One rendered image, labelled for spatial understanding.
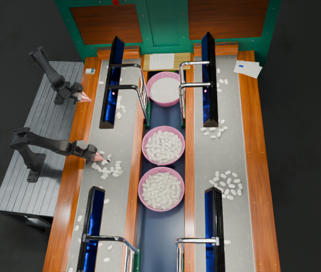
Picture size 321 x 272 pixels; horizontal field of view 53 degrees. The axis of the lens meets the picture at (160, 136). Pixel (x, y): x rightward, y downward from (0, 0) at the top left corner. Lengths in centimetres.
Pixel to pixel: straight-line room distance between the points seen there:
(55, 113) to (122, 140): 59
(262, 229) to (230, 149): 50
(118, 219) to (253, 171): 81
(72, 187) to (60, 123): 54
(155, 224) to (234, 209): 45
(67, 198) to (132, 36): 116
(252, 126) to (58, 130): 129
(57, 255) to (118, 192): 46
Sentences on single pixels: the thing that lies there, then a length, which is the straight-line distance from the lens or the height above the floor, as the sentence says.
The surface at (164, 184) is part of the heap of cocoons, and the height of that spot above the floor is 72.
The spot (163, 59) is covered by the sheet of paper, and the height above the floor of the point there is 78.
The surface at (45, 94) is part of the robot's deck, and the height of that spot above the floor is 67.
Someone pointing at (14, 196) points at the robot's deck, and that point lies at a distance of 226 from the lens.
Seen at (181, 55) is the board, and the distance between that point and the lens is 237.
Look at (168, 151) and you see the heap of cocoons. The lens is 200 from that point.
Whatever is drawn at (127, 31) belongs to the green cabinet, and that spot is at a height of 98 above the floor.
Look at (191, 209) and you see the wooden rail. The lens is 183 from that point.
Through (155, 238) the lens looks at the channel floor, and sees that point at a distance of 190.
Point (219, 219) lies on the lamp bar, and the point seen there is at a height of 108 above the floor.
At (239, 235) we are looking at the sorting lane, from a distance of 184.
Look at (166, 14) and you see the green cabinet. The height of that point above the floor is 111.
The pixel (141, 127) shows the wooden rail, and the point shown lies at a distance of 207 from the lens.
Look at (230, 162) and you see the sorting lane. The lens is 196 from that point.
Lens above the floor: 253
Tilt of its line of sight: 61 degrees down
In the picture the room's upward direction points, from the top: 13 degrees counter-clockwise
